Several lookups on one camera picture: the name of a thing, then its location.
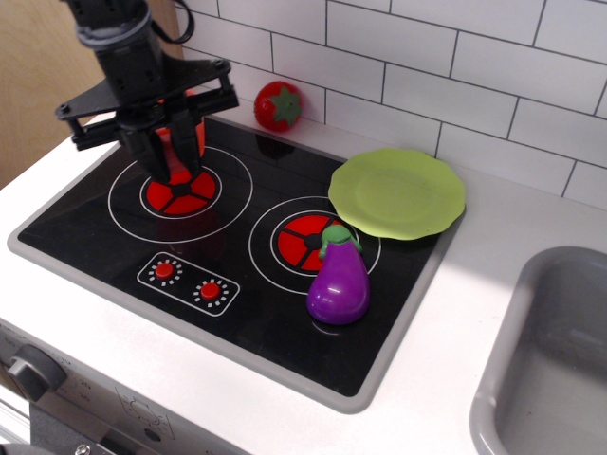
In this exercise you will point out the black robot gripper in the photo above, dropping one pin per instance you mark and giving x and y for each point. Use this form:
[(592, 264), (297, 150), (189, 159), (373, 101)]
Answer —
[(138, 74)]

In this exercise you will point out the red plastic toy cup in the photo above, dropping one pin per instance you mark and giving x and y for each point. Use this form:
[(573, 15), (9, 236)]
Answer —
[(162, 120)]

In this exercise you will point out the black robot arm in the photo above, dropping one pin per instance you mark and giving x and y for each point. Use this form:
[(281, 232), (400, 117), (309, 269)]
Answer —
[(115, 18)]

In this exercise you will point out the green plastic toy plate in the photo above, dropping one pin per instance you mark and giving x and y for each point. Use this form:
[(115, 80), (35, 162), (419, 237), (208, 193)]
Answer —
[(397, 194)]

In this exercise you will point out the red toy tomato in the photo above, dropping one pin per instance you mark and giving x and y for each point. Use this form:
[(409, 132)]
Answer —
[(278, 106)]

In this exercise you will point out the wooden side panel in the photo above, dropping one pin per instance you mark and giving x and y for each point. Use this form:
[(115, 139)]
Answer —
[(42, 65)]

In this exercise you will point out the black toy stove top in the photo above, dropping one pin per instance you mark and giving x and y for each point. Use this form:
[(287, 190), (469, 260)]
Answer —
[(226, 259)]

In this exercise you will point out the purple toy eggplant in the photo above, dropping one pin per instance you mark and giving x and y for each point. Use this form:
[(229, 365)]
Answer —
[(340, 293)]

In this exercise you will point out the grey oven front panel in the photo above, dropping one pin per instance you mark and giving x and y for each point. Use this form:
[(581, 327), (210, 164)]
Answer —
[(110, 417)]

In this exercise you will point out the grey oven knob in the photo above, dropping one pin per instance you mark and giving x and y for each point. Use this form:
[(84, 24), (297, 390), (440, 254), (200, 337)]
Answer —
[(35, 372)]

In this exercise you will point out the grey toy sink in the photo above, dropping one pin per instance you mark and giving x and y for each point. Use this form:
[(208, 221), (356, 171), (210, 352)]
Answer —
[(543, 390)]

